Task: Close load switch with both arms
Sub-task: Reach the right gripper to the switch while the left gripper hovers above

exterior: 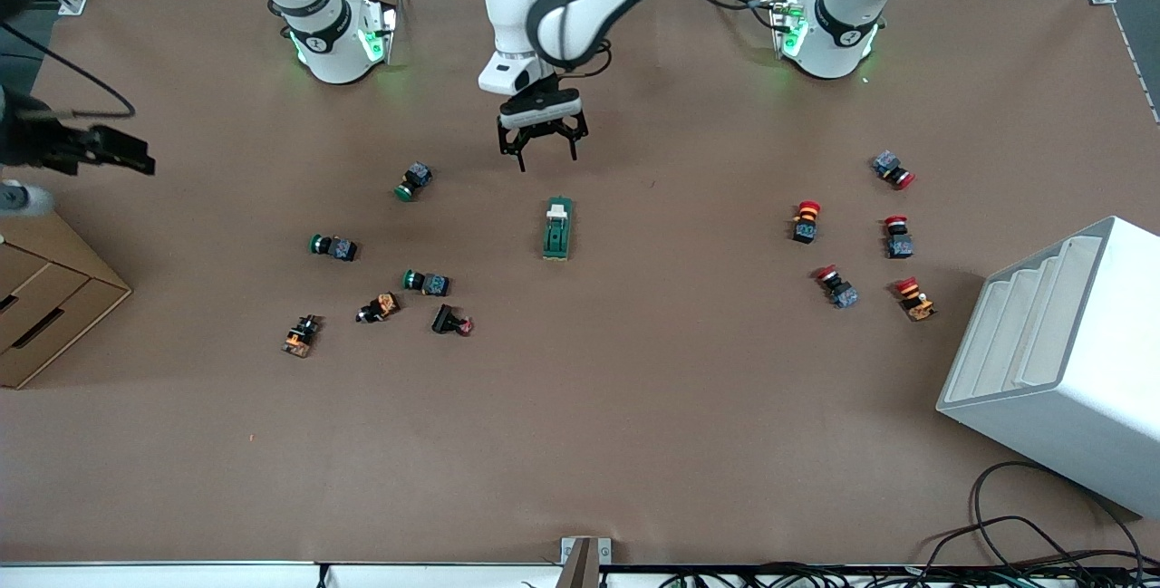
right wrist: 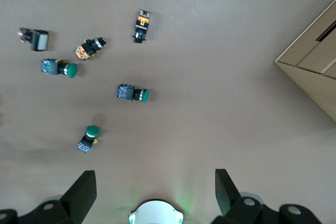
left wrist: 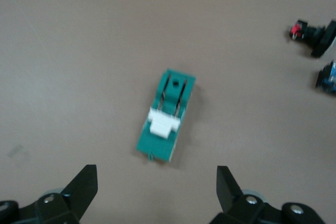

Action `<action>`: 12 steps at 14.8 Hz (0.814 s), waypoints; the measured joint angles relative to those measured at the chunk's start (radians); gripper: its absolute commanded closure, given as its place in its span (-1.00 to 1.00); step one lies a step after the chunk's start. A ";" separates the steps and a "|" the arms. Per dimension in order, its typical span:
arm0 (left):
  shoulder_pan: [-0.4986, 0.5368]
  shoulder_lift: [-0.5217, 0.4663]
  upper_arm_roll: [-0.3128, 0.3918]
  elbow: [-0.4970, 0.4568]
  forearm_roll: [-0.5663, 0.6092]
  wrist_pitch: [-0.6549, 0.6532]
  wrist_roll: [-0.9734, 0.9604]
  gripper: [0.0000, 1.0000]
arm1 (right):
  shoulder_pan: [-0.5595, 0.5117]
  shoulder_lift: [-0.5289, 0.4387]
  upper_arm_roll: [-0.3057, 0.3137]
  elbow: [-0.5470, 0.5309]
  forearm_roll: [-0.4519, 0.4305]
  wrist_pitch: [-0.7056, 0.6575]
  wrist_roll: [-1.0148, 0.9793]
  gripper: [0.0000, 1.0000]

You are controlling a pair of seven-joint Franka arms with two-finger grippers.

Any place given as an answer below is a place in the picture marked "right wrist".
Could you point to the green mushroom push button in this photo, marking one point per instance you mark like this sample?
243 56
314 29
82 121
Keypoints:
71 70
92 130
126 93

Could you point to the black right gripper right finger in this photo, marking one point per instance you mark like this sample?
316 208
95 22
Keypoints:
231 203

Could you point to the black square push button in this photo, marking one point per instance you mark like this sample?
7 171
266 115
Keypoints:
39 40

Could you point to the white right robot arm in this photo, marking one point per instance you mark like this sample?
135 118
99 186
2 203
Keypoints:
155 212

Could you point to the brown cardboard box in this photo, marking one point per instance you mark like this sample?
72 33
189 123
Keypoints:
315 58

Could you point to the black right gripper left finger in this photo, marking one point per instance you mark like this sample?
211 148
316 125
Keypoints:
78 197

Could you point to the black orange selector switch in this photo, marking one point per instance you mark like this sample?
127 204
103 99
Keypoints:
141 24
90 45

